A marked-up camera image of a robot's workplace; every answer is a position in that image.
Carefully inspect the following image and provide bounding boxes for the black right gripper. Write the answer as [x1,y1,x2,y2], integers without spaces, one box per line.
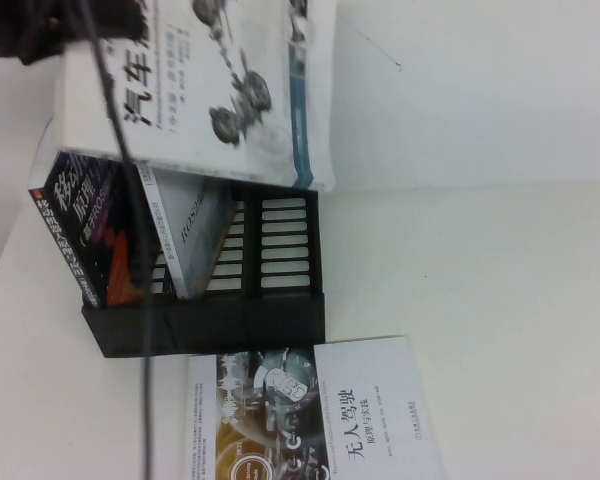
[0,0,154,60]

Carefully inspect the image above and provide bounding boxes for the black plastic book stand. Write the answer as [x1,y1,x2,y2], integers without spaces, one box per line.
[81,149,327,360]

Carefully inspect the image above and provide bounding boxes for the white autonomous driving book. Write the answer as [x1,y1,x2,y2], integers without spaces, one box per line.
[179,335,444,480]

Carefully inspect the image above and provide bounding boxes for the white orange ROS book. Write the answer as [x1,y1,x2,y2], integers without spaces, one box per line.
[137,167,244,301]

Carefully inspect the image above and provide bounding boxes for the white car suspension book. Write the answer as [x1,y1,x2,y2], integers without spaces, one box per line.
[59,0,337,195]

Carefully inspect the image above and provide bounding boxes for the black cable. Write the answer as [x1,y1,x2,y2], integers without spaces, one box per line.
[77,0,156,480]

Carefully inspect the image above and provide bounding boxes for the dark blue mobile robot book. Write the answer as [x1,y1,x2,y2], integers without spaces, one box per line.
[28,149,149,307]

